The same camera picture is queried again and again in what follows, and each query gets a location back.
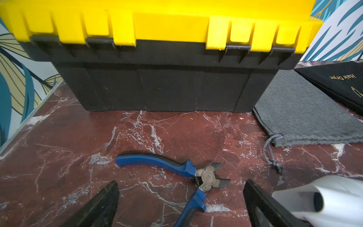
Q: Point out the blue handled cutting pliers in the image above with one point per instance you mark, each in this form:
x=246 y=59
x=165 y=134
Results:
x=204 y=178

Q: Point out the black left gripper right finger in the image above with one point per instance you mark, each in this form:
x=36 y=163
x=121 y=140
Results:
x=265 y=211

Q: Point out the white hair dryer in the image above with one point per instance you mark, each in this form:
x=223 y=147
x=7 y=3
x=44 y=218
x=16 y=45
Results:
x=330 y=201

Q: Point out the black hair dryer bag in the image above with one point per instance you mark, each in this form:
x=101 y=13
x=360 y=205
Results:
x=342 y=82

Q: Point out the grey fabric drawstring pouch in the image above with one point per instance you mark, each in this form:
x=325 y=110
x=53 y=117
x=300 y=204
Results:
x=293 y=112

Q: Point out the yellow and black toolbox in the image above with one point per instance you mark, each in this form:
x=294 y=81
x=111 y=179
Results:
x=164 y=56

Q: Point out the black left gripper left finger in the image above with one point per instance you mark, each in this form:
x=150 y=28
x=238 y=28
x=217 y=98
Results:
x=99 y=211

